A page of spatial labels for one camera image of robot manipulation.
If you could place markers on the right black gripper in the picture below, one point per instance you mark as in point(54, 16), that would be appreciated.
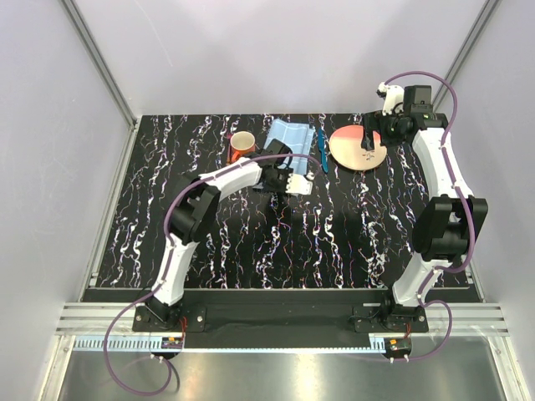
point(374, 121)

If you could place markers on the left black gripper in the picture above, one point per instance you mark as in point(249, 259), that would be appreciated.
point(284, 188)

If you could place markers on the blue checked cloth napkin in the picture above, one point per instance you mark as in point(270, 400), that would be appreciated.
point(298, 137)

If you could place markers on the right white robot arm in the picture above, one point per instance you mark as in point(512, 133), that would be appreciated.
point(445, 233)

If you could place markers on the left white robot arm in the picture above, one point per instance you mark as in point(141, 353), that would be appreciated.
point(192, 213)

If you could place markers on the pink and cream plate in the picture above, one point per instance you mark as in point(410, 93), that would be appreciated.
point(345, 147)

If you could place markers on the orange ceramic mug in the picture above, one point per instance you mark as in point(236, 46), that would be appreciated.
point(241, 143)

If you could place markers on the blue plastic knife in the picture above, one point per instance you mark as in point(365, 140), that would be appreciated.
point(322, 150)

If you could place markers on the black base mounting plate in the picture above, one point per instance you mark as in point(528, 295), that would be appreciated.
point(363, 310)

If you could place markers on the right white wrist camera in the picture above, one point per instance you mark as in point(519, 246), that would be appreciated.
point(393, 96)

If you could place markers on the left aluminium frame post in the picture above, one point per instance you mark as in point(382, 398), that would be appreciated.
point(82, 29)

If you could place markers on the aluminium frame post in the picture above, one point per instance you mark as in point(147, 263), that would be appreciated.
point(462, 25)
point(82, 29)

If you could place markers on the grey cable duct rail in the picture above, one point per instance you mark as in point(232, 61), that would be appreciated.
point(196, 343)

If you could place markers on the right aluminium frame post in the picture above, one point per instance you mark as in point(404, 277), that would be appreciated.
point(462, 25)

